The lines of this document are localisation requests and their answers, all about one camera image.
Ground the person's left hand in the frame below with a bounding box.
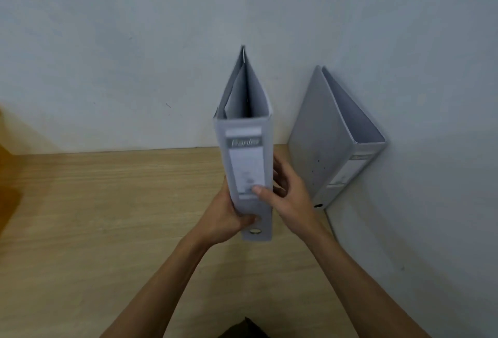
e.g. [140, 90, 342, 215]
[197, 176, 262, 249]

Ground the person's right hand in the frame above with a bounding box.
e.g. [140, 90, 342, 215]
[252, 154, 327, 242]

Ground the grey lever arch binder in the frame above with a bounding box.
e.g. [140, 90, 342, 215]
[213, 45, 274, 243]
[287, 65, 387, 210]

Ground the person's left forearm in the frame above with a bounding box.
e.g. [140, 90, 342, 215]
[99, 230, 215, 338]

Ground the person's right forearm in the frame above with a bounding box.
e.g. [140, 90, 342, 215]
[307, 223, 430, 338]

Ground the person's dark clothing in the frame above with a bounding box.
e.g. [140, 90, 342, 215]
[216, 316, 271, 338]

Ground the brown wooden panel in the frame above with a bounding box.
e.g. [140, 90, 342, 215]
[0, 105, 25, 235]

